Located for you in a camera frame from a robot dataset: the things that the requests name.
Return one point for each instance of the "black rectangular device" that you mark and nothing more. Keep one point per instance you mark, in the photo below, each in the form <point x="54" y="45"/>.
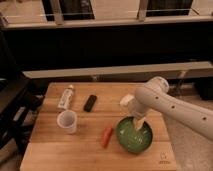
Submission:
<point x="90" y="103"/>

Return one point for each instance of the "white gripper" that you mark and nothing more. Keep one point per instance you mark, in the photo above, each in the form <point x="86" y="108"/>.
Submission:
<point x="138" y="110"/>

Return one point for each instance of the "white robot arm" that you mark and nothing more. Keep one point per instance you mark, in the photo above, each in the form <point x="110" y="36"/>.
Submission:
<point x="153" y="94"/>

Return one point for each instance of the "clear plastic cup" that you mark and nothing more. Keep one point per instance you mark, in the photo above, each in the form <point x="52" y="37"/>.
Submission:
<point x="67" y="120"/>

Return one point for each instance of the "black furniture at left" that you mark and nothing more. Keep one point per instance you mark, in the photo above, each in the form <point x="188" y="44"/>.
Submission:
<point x="15" y="102"/>

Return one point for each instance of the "orange red pepper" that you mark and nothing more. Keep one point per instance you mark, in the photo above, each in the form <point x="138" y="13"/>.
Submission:
<point x="106" y="136"/>

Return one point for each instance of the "small white bottle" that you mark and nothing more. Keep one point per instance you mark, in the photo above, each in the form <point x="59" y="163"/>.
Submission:
<point x="66" y="97"/>

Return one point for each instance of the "white sponge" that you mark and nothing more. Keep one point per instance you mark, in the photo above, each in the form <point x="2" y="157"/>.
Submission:
<point x="126" y="99"/>

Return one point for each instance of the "wooden cutting board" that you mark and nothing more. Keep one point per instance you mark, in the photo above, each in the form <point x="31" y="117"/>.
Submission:
<point x="52" y="149"/>

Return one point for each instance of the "green bowl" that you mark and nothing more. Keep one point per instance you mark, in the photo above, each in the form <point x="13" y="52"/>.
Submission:
<point x="132" y="140"/>

